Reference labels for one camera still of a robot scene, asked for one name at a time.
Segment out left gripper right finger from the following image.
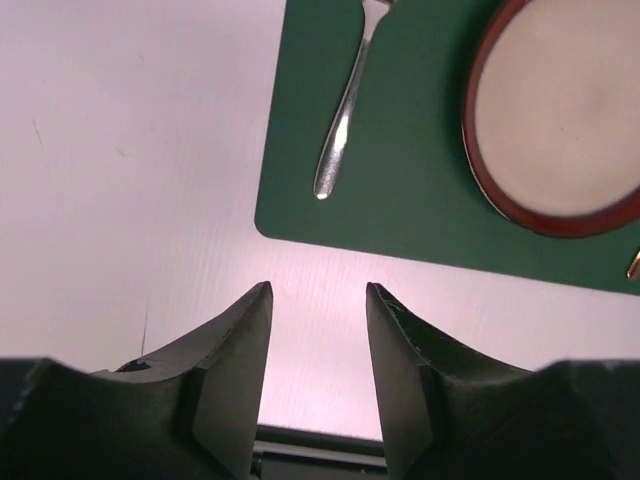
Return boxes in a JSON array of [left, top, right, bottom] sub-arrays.
[[366, 283, 639, 479]]

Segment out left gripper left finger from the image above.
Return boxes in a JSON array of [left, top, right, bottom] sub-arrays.
[[1, 282, 273, 479]]

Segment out green placemat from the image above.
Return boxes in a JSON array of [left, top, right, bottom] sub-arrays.
[[255, 1, 639, 295]]

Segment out copper spoon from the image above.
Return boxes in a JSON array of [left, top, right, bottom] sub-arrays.
[[626, 250, 640, 281]]

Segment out red rimmed beige plate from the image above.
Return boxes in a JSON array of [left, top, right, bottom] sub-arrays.
[[463, 1, 639, 238]]

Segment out silver fork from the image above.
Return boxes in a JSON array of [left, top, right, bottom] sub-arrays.
[[312, 0, 397, 200]]

